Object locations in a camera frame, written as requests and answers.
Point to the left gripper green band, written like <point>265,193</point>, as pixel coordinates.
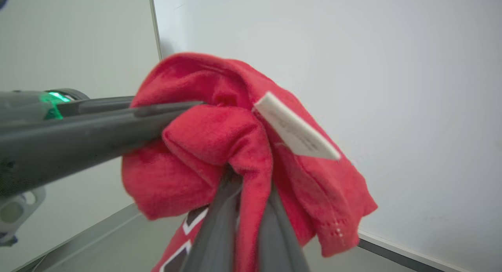
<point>23,105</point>

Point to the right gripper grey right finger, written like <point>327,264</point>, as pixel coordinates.
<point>276,244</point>

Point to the red garment with white label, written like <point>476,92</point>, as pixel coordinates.
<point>211,138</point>

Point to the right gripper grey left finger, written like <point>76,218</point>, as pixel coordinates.
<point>215,236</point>

